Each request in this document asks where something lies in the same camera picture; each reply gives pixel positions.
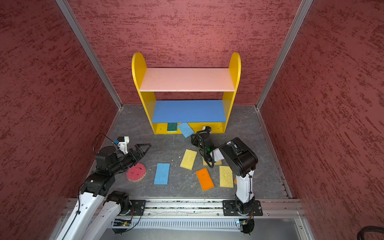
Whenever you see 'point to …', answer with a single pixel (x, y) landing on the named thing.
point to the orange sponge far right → (235, 181)
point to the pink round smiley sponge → (136, 172)
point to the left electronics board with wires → (121, 222)
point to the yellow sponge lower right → (226, 176)
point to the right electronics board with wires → (247, 225)
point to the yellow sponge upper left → (189, 159)
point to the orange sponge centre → (204, 179)
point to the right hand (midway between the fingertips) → (192, 138)
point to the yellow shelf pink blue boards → (163, 115)
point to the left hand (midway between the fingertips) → (148, 152)
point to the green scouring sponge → (172, 127)
